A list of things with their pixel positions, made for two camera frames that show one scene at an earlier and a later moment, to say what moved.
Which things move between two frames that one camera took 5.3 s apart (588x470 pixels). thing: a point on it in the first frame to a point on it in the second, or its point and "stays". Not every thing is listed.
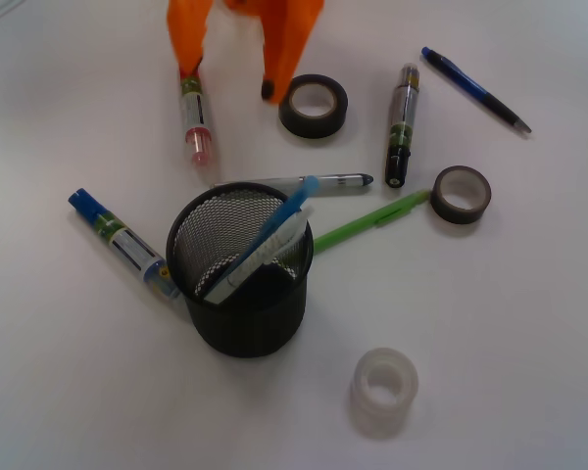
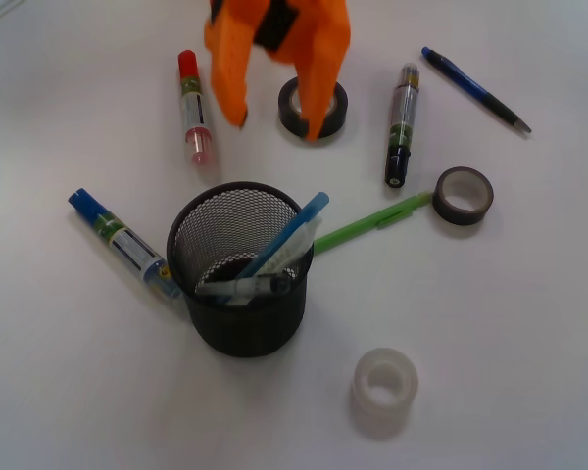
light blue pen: x=306 y=189 to x=304 y=216
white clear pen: x=267 y=250 to x=294 y=248
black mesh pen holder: x=243 y=258 stays
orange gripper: x=286 y=26 to x=315 y=34
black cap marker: x=404 y=115 stays
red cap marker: x=198 y=135 stays
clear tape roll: x=383 y=385 stays
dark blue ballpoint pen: x=468 y=85 stays
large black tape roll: x=309 y=126 stays
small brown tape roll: x=461 y=194 stays
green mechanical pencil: x=379 y=219 stays
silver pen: x=296 y=187 to x=246 y=288
